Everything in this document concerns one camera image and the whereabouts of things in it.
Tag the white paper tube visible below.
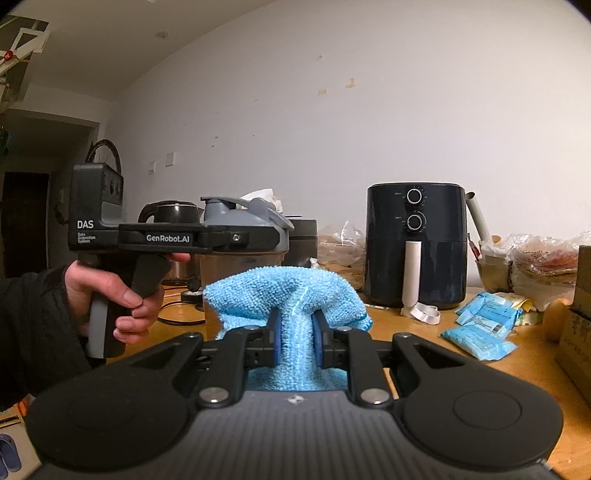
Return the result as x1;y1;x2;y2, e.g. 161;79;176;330
464;192;492;243

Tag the black charging cable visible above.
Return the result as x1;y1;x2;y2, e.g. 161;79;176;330
159;281;206;326

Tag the white strap loop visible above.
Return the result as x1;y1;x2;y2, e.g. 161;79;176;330
401;302;441;324

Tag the white tissue pack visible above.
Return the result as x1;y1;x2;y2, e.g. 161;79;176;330
240;188;284;214

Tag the yellow plastic packet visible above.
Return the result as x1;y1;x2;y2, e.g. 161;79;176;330
510;295;539;326

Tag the cardboard box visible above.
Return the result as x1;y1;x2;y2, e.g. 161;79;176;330
554;246;591;393

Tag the clear shaker bottle grey lid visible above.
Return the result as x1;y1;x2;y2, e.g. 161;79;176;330
198;195;296;308

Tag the blue plastic packet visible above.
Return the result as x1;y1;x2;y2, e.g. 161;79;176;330
455;292;490;319
440;323;519;361
462;298;523;329

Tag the brown steel electric kettle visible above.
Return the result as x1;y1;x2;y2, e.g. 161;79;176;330
139;200;204;289

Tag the wooden shoe rack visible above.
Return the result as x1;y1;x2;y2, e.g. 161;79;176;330
0;392;33;435

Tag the white ceiling frame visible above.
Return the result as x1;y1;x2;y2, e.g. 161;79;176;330
0;14;51;112

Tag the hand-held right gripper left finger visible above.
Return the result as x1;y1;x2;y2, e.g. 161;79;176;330
124;308;283;409

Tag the plastic-wrapped brown container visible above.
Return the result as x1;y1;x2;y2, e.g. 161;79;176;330
475;235;513;292

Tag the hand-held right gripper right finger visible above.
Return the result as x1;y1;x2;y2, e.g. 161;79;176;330
311;311;467;409

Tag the black air fryer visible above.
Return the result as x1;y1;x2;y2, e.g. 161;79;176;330
364;183;468;311

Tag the clear bag of flatbreads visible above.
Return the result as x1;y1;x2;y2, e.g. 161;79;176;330
505;231;591;310

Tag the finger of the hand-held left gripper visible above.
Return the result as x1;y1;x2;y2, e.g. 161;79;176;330
202;223;291;254

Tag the blue microfibre cloth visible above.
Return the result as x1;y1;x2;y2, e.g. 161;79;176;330
202;265;374;393

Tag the blue slipper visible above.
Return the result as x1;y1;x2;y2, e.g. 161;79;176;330
0;434;21;472

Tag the clear bag of dried food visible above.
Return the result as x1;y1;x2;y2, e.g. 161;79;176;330
318;220;368;289

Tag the person's left forearm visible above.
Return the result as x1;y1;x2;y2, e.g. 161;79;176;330
0;265;93;409

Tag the person's left hand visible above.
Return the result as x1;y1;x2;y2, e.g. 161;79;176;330
64;253;192;346

